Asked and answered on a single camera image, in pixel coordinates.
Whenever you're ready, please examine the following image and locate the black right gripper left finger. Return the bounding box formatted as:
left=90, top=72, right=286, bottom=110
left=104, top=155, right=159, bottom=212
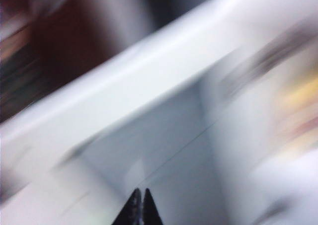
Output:
left=113, top=188, right=143, bottom=225

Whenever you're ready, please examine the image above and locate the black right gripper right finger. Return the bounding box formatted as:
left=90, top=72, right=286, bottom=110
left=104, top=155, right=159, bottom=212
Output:
left=143, top=188, right=165, bottom=225

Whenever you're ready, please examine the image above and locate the white cabinet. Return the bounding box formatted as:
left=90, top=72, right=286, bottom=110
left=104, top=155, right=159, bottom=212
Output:
left=0, top=0, right=318, bottom=225

